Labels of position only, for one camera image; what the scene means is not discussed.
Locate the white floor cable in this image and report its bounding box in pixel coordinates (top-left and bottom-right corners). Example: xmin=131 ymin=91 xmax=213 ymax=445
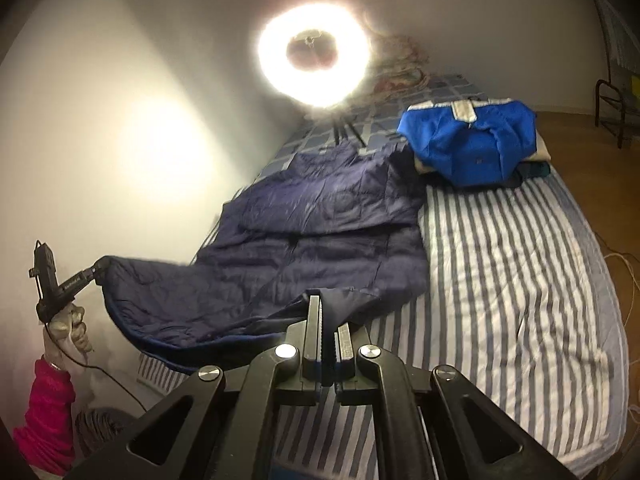
xmin=601 ymin=246 xmax=640 ymax=343

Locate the bright blue folded garment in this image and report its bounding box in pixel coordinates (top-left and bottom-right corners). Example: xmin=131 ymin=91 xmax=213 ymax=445
xmin=397 ymin=99 xmax=540 ymax=189

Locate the striped bed sheet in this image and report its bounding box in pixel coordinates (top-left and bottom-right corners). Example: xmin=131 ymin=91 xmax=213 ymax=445
xmin=136 ymin=162 xmax=629 ymax=480

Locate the ring light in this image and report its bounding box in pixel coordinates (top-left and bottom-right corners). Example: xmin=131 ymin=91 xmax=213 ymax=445
xmin=256 ymin=2 xmax=374 ymax=110

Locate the black metal rack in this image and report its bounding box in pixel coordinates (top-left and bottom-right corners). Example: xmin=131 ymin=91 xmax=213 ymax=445
xmin=594 ymin=77 xmax=640 ymax=149

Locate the floral quilt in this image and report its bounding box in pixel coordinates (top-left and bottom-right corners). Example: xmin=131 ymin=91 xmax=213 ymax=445
xmin=367 ymin=34 xmax=437 ymax=106

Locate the pale cloth on frame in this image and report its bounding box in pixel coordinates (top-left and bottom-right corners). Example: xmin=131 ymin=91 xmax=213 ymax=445
xmin=590 ymin=0 xmax=640 ymax=81

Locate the blue checked bed sheet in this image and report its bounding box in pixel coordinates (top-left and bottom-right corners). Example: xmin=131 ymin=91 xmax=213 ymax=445
xmin=272 ymin=73 xmax=496 ymax=181

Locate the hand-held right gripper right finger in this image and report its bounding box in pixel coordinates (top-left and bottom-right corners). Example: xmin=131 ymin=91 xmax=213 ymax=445
xmin=333 ymin=324 xmax=577 ymax=480

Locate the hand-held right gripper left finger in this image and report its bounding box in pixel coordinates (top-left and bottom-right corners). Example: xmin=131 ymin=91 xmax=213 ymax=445
xmin=65 ymin=295 xmax=324 ymax=480

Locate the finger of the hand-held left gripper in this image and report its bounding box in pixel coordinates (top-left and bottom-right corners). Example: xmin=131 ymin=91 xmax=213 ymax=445
xmin=54 ymin=256 xmax=112 ymax=298

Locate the dark wicker basket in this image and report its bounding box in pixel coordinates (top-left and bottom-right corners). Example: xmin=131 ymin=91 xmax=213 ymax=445
xmin=74 ymin=406 xmax=137 ymax=457

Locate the person's left hand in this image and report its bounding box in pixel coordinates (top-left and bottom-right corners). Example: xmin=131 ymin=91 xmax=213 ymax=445
xmin=42 ymin=302 xmax=96 ymax=362

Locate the navy quilted jacket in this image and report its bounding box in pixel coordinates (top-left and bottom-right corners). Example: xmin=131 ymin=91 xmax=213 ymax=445
xmin=97 ymin=141 xmax=432 ymax=377

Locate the dark folded cloth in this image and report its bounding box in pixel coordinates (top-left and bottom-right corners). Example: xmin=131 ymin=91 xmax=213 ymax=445
xmin=502 ymin=160 xmax=552 ymax=190

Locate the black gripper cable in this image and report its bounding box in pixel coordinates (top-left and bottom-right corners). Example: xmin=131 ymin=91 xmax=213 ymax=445
xmin=29 ymin=265 xmax=151 ymax=411

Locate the black tripod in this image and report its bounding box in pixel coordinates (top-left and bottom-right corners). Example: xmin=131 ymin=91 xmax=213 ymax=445
xmin=327 ymin=107 xmax=371 ymax=150

